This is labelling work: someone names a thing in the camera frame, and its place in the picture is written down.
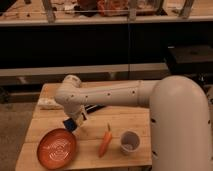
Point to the orange carrot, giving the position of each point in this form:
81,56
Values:
105,142

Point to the long workbench shelf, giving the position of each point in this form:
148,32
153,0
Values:
95,12

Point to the orange ceramic bowl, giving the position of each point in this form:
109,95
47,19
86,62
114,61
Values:
57,149

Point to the wooden table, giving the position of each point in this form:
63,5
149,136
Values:
89,137

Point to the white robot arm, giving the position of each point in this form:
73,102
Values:
181,137

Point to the white gripper body with blue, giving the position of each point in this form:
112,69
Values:
75,119

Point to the black box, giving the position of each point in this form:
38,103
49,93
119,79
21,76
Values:
197,59

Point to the small white cup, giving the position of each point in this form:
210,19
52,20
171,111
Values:
129,142

